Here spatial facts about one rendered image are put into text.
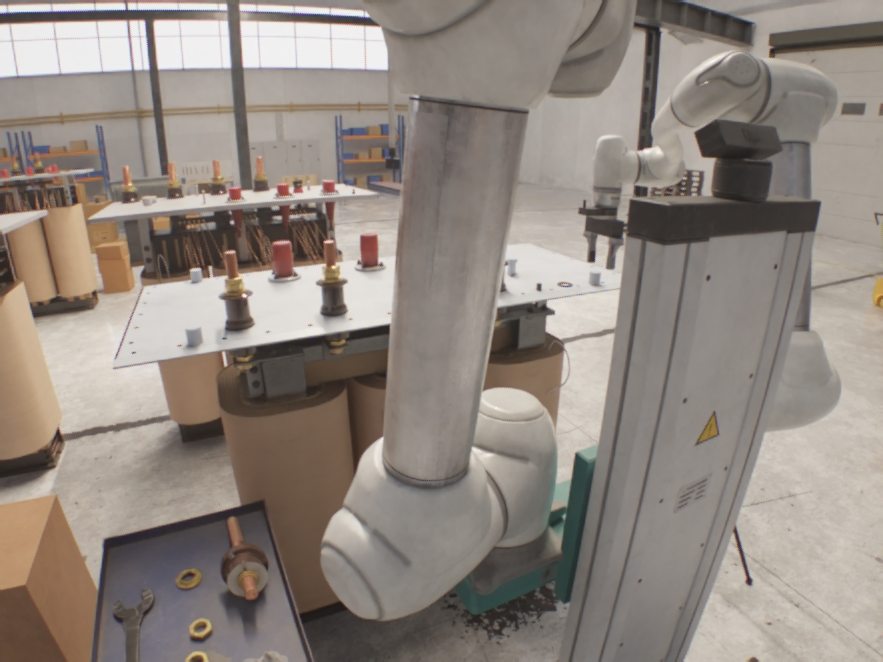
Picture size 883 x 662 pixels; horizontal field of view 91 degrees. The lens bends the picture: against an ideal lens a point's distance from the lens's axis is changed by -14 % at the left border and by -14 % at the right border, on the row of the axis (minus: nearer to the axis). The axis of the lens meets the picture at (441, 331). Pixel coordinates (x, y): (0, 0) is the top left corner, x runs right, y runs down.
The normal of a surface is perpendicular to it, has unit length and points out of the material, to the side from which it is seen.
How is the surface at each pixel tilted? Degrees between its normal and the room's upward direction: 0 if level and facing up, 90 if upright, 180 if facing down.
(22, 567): 0
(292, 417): 90
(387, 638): 0
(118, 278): 90
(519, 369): 90
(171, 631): 0
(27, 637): 90
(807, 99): 79
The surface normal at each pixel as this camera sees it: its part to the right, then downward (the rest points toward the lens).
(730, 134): 0.39, -0.16
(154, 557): 0.00, -0.93
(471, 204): 0.15, 0.46
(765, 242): 0.44, 0.33
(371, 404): -0.39, 0.33
